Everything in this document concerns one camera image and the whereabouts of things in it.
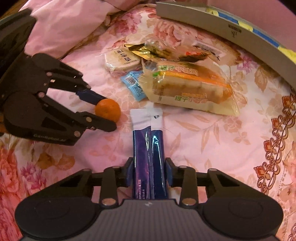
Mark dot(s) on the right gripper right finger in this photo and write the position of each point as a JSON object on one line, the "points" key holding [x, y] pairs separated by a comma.
{"points": [[184, 177]]}

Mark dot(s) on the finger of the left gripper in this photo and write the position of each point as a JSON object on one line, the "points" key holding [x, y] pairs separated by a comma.
{"points": [[84, 119], [64, 77]]}

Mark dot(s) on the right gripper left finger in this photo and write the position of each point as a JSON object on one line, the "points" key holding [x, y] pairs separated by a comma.
{"points": [[112, 178]]}

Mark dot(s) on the small orange mandarin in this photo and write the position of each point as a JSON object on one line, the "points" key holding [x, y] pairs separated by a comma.
{"points": [[108, 109]]}

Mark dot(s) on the dark blue stick sachets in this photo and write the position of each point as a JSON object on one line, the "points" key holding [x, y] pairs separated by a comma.
{"points": [[149, 169]]}

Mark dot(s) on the round biscuit pack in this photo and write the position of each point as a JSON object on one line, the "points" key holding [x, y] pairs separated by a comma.
{"points": [[121, 60]]}

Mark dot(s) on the light blue candy packet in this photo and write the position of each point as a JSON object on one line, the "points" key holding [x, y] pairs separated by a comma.
{"points": [[131, 82]]}

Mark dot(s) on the gold foil snack packet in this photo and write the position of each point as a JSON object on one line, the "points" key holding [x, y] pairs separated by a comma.
{"points": [[144, 52]]}

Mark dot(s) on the packaged bread loaf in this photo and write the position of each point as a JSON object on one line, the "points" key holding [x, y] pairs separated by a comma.
{"points": [[201, 86]]}

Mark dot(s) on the pink duvet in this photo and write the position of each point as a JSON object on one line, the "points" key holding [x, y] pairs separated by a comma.
{"points": [[61, 24]]}

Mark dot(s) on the dark clear snack packet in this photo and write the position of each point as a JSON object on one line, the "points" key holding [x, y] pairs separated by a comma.
{"points": [[192, 54]]}

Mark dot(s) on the grey tray with painted liner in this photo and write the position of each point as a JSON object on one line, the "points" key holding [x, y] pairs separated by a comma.
{"points": [[236, 30]]}

